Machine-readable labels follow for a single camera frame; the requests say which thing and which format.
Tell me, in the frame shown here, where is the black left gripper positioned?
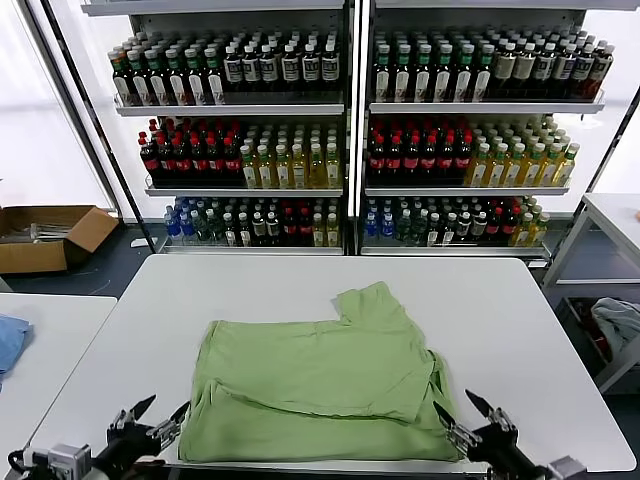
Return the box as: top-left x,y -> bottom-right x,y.
92,394 -> 192,480

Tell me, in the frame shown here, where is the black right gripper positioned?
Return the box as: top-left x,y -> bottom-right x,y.
432,389 -> 547,480

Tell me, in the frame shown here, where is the light green t-shirt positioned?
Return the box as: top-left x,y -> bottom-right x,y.
177,281 -> 464,464

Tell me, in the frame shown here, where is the blue folded cloth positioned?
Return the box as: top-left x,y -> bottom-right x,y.
0,313 -> 35,386

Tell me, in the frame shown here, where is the grey cloth pile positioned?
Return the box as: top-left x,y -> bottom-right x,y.
591,296 -> 640,361

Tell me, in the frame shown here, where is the small cola bottle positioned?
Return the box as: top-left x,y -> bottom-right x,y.
502,207 -> 521,244
281,207 -> 298,246
297,207 -> 314,246
486,207 -> 504,244

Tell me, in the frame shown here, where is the brown cardboard box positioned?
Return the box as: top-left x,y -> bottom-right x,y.
0,204 -> 120,275

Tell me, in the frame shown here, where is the grey metal parts bundle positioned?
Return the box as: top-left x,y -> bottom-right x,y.
0,222 -> 66,246

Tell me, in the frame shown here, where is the yellow tea bottle green label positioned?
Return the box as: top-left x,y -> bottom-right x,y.
483,142 -> 509,188
553,142 -> 581,188
324,141 -> 342,189
274,143 -> 292,189
501,142 -> 526,188
240,143 -> 259,189
537,142 -> 564,188
308,142 -> 326,189
256,143 -> 275,189
464,142 -> 491,188
519,142 -> 546,188
291,142 -> 309,189

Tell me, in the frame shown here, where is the cola bottle red cap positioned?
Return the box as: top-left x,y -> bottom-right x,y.
453,132 -> 474,184
189,135 -> 209,184
172,135 -> 193,184
155,134 -> 176,184
419,134 -> 439,184
222,135 -> 242,184
402,134 -> 421,184
368,134 -> 387,184
138,130 -> 160,184
206,135 -> 225,184
385,134 -> 404,184
436,133 -> 456,184

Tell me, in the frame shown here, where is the grey metal bottle shelf rack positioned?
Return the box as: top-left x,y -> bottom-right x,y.
355,0 -> 609,261
79,0 -> 357,257

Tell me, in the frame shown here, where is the dark tea bottle green cap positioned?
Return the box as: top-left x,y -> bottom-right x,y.
110,47 -> 130,105
472,43 -> 494,101
144,48 -> 168,106
413,43 -> 433,101
183,47 -> 206,106
164,47 -> 187,106
373,43 -> 392,101
203,46 -> 225,105
393,43 -> 413,101
433,43 -> 454,101
127,48 -> 150,106
453,43 -> 475,101

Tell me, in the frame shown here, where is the dark bottle beige label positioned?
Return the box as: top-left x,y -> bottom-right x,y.
492,41 -> 516,99
512,41 -> 536,99
532,41 -> 556,99
551,42 -> 576,99
587,44 -> 615,100
569,43 -> 596,99

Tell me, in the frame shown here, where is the dark drink bottle white cap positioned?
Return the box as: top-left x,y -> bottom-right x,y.
241,43 -> 261,94
320,41 -> 339,94
280,42 -> 300,94
259,43 -> 280,94
222,43 -> 243,94
300,42 -> 320,94

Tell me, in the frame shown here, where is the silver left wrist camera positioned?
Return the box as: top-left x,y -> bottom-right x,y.
29,443 -> 94,476

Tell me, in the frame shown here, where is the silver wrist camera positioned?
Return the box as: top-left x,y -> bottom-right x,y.
29,443 -> 94,476
547,454 -> 587,479

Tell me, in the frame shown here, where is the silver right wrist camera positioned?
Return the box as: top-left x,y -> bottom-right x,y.
547,454 -> 587,479

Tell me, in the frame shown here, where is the white metal frame table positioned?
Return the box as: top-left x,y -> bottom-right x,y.
541,192 -> 640,301

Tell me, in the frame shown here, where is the black metal frame pole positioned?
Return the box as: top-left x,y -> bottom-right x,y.
39,0 -> 159,254
547,92 -> 640,266

